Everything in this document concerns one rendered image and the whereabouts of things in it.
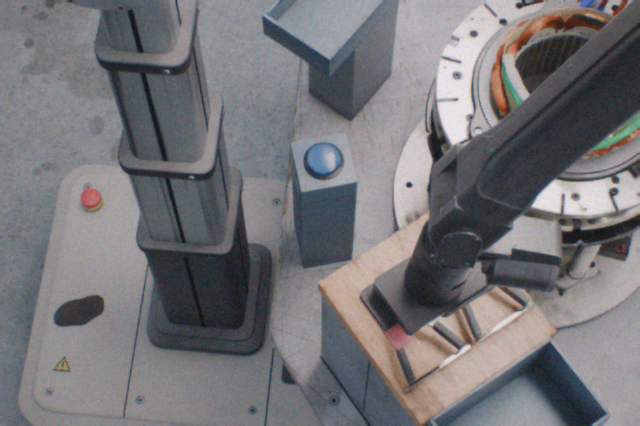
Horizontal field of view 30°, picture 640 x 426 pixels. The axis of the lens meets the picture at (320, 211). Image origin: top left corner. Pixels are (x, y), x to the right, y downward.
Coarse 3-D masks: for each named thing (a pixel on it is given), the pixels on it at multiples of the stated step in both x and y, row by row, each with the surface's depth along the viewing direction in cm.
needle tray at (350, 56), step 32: (288, 0) 156; (320, 0) 159; (352, 0) 159; (384, 0) 154; (288, 32) 152; (320, 32) 157; (352, 32) 152; (384, 32) 167; (320, 64) 153; (352, 64) 164; (384, 64) 176; (320, 96) 179; (352, 96) 172
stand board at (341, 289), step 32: (416, 224) 141; (384, 256) 139; (320, 288) 138; (352, 288) 138; (352, 320) 136; (448, 320) 136; (480, 320) 136; (544, 320) 136; (384, 352) 135; (416, 352) 135; (448, 352) 135; (480, 352) 135; (512, 352) 135; (448, 384) 133; (416, 416) 132
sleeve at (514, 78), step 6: (510, 54) 140; (504, 60) 140; (510, 60) 140; (510, 66) 139; (510, 72) 139; (516, 72) 139; (510, 78) 139; (516, 78) 138; (516, 84) 138; (516, 90) 138; (522, 90) 138; (522, 96) 137
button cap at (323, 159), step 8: (320, 144) 148; (328, 144) 148; (312, 152) 147; (320, 152) 147; (328, 152) 147; (336, 152) 147; (312, 160) 147; (320, 160) 147; (328, 160) 147; (336, 160) 147; (312, 168) 147; (320, 168) 146; (328, 168) 146; (336, 168) 147
